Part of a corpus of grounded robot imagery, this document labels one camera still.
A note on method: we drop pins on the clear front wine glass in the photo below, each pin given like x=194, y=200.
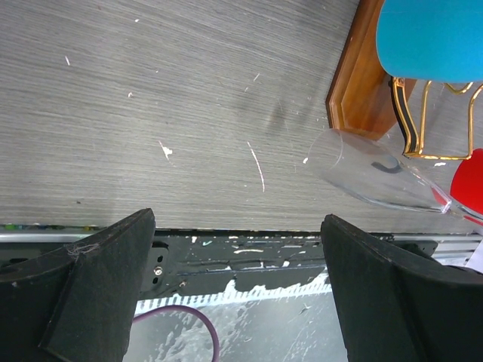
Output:
x=368, y=171

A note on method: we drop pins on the gold wire wine glass rack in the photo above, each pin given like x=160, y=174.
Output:
x=366, y=100

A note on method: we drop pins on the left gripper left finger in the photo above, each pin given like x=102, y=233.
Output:
x=77, y=303

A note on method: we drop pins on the blue plastic wine glass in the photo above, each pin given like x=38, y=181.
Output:
x=431, y=40

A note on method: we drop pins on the red plastic wine glass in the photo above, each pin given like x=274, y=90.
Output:
x=466, y=187

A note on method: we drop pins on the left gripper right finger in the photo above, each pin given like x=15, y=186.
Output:
x=395, y=304

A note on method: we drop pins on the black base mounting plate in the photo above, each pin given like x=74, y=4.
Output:
x=196, y=263

